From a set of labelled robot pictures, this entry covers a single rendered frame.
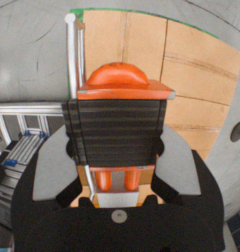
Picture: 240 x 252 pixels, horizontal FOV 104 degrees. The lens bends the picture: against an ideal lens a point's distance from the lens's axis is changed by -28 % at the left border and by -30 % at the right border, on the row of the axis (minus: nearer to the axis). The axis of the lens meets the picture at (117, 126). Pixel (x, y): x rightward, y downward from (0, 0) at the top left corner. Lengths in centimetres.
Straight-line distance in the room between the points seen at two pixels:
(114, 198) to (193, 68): 71
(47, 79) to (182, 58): 113
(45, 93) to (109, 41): 92
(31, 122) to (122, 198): 122
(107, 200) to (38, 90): 131
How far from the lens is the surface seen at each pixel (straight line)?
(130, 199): 21
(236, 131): 238
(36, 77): 140
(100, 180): 17
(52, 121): 122
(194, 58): 78
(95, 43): 65
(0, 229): 67
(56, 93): 134
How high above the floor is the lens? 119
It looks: 60 degrees down
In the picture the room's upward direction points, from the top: 175 degrees clockwise
